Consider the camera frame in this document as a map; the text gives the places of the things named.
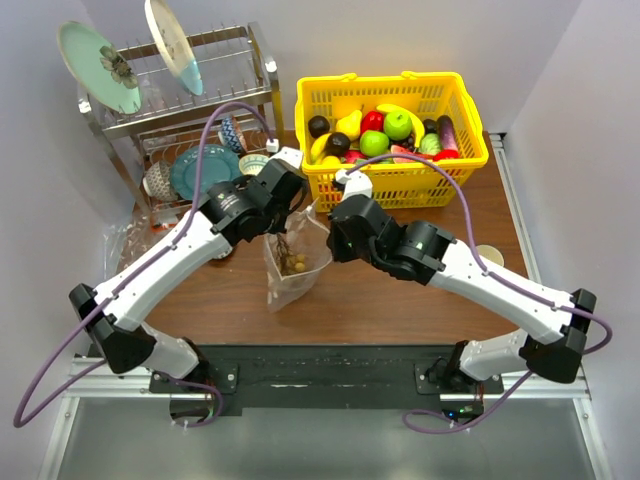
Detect clear polka dot zip bag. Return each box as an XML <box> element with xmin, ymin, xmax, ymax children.
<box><xmin>263</xmin><ymin>201</ymin><xmax>332</xmax><ymax>313</ymax></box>

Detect brown longan bunch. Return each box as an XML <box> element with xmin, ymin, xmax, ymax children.
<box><xmin>274</xmin><ymin>233</ymin><xmax>307</xmax><ymax>277</ymax></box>

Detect green apple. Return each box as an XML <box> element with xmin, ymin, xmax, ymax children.
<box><xmin>383</xmin><ymin>110</ymin><xmax>412</xmax><ymax>141</ymax></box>
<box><xmin>359</xmin><ymin>130</ymin><xmax>390</xmax><ymax>157</ymax></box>

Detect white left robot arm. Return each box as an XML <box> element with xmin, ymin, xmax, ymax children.
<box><xmin>69</xmin><ymin>147</ymin><xmax>305</xmax><ymax>392</ymax></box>

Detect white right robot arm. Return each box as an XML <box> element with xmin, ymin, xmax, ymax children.
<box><xmin>327</xmin><ymin>195</ymin><xmax>596</xmax><ymax>393</ymax></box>

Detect yellow teal patterned bowl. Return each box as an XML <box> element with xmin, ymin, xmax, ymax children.
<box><xmin>238</xmin><ymin>153</ymin><xmax>270</xmax><ymax>176</ymax></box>

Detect yellow lemon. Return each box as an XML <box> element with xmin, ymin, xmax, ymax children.
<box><xmin>321</xmin><ymin>155</ymin><xmax>342</xmax><ymax>168</ymax></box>

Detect teal scalloped plate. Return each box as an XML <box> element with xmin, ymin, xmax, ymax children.
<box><xmin>168</xmin><ymin>143</ymin><xmax>242</xmax><ymax>202</ymax></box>

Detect yellow plastic basket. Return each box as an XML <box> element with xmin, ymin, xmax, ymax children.
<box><xmin>295</xmin><ymin>71</ymin><xmax>489</xmax><ymax>212</ymax></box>

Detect blue zigzag bowl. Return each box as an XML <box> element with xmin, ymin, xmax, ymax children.
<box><xmin>218</xmin><ymin>116</ymin><xmax>247</xmax><ymax>155</ymax></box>

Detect dark mangosteen back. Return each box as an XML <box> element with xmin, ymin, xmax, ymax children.
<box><xmin>307</xmin><ymin>115</ymin><xmax>331</xmax><ymax>139</ymax></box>

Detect dark mangosteen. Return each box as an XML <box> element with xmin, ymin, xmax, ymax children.
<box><xmin>325</xmin><ymin>132</ymin><xmax>351</xmax><ymax>157</ymax></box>
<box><xmin>307</xmin><ymin>115</ymin><xmax>331</xmax><ymax>139</ymax></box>

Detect dark mangosteen front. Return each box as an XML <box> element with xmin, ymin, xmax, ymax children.
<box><xmin>325</xmin><ymin>132</ymin><xmax>351</xmax><ymax>157</ymax></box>

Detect watermelon slice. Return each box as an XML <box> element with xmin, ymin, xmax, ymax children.
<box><xmin>390</xmin><ymin>145</ymin><xmax>434</xmax><ymax>164</ymax></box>

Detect yellow pear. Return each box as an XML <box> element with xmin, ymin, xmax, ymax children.
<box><xmin>335</xmin><ymin>109</ymin><xmax>363</xmax><ymax>142</ymax></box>

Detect dark purple grapes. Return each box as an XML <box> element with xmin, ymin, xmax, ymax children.
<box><xmin>397</xmin><ymin>136</ymin><xmax>415</xmax><ymax>151</ymax></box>

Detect red bell pepper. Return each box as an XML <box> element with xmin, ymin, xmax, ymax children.
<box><xmin>360</xmin><ymin>111</ymin><xmax>385</xmax><ymax>134</ymax></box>

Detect green cabbage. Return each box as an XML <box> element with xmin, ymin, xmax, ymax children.
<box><xmin>419</xmin><ymin>132</ymin><xmax>442</xmax><ymax>157</ymax></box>

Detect grey patterned bowl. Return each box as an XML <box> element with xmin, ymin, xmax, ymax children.
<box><xmin>142</xmin><ymin>161</ymin><xmax>178</xmax><ymax>202</ymax></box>

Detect yellow banana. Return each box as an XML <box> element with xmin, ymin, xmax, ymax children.
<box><xmin>376</xmin><ymin>104</ymin><xmax>426</xmax><ymax>151</ymax></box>

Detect purple eggplant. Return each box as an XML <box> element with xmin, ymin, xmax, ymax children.
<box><xmin>436</xmin><ymin>115</ymin><xmax>459</xmax><ymax>153</ymax></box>

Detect cream ceramic mug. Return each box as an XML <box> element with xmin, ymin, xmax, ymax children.
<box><xmin>476</xmin><ymin>244</ymin><xmax>505</xmax><ymax>267</ymax></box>

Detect metal dish rack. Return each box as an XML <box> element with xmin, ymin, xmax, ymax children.
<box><xmin>77</xmin><ymin>21</ymin><xmax>285</xmax><ymax>214</ymax></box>

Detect spare clear plastic bags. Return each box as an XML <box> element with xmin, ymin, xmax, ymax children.
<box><xmin>103</xmin><ymin>207</ymin><xmax>184</xmax><ymax>280</ymax></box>

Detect cream and blue plate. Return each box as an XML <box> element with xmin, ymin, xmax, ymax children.
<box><xmin>144</xmin><ymin>0</ymin><xmax>204</xmax><ymax>96</ymax></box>

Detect mint green flower plate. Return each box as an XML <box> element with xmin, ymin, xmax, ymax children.
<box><xmin>57</xmin><ymin>21</ymin><xmax>142</xmax><ymax>115</ymax></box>

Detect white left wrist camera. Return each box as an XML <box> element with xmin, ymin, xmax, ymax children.
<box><xmin>275</xmin><ymin>147</ymin><xmax>304</xmax><ymax>170</ymax></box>

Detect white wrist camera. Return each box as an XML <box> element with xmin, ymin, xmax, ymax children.
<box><xmin>334</xmin><ymin>169</ymin><xmax>373</xmax><ymax>202</ymax></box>
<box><xmin>275</xmin><ymin>147</ymin><xmax>304</xmax><ymax>170</ymax></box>

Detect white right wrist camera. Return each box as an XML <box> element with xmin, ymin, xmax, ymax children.
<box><xmin>334</xmin><ymin>169</ymin><xmax>373</xmax><ymax>202</ymax></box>

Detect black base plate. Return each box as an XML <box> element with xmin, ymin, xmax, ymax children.
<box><xmin>139</xmin><ymin>343</ymin><xmax>505</xmax><ymax>419</ymax></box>

